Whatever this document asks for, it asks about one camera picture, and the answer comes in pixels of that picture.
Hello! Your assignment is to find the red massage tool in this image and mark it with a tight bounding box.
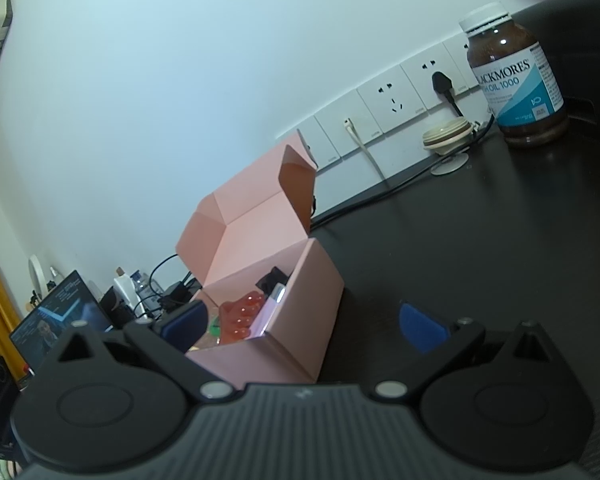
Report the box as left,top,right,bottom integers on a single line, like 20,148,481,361
219,292,266,344

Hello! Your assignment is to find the lilac cosmetic tube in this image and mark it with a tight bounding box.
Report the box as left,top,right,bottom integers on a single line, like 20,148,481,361
250,283,286,338

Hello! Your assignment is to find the black hair claw clip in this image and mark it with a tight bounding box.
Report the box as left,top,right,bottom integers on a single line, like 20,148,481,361
256,266,289,296

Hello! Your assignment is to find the colourful card package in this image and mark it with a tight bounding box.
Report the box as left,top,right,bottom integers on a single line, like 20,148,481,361
190,315,221,351

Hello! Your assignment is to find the laptop screen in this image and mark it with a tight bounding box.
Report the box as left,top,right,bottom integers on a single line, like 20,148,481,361
9,271,112,372

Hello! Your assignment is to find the pink cardboard box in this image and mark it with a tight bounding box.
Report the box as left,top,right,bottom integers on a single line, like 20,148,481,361
176,133,343,388

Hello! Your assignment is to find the black plug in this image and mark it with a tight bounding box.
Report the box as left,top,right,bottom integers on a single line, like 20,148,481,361
431,72,464,117

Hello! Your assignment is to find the brown supplement bottle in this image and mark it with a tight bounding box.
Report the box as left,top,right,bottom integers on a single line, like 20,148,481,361
460,2,567,146

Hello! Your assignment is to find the black tangled cable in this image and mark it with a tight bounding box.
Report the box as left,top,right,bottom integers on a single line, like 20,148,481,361
134,252,204,319

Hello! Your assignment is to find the coiled beige cable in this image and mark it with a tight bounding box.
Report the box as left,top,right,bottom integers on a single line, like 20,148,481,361
421,116,477,177

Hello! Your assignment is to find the white charger cable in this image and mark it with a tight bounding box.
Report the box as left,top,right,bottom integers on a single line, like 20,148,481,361
342,116,389,183

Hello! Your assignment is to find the white wall socket strip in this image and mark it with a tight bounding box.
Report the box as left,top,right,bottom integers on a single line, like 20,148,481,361
276,32,477,182

